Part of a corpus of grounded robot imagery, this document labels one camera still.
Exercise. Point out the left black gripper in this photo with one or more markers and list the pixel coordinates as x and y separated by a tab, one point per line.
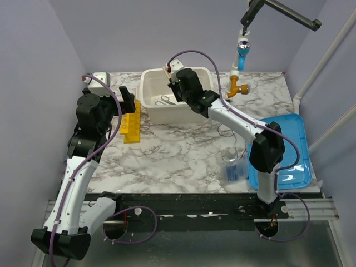
128	104

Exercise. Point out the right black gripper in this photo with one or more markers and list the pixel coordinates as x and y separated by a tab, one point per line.
173	87

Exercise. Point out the yellow test tube rack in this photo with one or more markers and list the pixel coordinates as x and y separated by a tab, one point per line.
130	127

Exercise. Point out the white plastic tub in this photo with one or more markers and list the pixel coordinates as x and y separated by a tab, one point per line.
153	84

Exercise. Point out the bag of blue pipettes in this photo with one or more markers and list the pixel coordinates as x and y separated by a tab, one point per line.
234	170

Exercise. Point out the wooden stick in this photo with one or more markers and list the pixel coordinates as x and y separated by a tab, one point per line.
167	72

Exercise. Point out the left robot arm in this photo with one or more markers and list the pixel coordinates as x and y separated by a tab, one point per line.
67	232

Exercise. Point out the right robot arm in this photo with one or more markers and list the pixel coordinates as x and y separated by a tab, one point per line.
267	145

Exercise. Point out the faucet pipe assembly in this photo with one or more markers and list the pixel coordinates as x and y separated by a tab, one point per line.
243	47

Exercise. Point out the clear glass flask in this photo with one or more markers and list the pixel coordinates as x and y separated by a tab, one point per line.
229	155

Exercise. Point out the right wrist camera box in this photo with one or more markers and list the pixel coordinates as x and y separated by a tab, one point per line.
174	66

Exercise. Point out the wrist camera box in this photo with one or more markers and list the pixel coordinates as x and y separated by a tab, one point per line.
174	66
95	87

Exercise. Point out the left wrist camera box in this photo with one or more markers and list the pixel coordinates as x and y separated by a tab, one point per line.
95	87

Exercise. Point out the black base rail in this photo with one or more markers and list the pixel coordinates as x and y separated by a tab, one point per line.
143	213

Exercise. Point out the black overhead camera arm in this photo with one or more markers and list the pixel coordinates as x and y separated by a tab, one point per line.
255	6

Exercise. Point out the white wall pipe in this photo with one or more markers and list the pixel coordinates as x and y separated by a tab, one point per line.
350	114

